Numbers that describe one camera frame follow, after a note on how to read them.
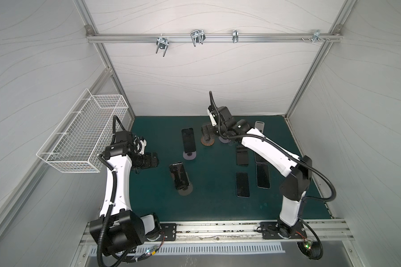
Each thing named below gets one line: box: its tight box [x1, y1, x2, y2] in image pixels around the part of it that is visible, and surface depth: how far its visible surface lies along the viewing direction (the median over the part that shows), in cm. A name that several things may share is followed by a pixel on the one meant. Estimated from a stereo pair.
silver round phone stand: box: [254, 120, 266, 134], surface depth 106 cm
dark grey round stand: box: [177, 183, 194, 196], surface depth 88 cm
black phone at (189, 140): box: [181, 127, 197, 153], surface depth 95 cm
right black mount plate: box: [260, 219, 308, 240], surface depth 74 cm
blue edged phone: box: [235, 171, 251, 199], surface depth 90 cm
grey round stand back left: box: [182, 150, 197, 161], surface depth 102 cm
